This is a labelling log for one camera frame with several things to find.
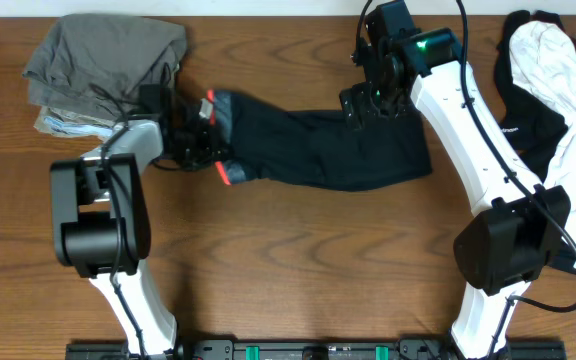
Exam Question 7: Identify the black leggings with red waistband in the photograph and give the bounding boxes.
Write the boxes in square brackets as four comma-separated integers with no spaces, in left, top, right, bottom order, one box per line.
[207,90,432,192]

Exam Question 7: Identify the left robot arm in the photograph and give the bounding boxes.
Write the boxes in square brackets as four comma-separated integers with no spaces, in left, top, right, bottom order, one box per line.
[50,111,185,359]

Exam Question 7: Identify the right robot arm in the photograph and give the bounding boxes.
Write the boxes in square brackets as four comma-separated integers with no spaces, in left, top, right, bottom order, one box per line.
[340,25,570,359]

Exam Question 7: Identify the folded light blue garment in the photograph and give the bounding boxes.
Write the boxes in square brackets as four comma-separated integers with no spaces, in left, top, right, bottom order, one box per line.
[39,116,112,139]

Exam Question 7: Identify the folded grey-brown trousers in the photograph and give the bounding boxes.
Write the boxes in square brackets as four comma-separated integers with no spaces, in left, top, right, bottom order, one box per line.
[22,14,187,120]

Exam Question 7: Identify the black and white shirt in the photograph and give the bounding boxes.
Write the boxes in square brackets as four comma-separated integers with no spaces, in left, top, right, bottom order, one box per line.
[494,10,576,242]

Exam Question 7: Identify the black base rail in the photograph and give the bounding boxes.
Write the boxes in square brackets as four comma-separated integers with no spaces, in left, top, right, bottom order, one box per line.
[65,338,568,360]

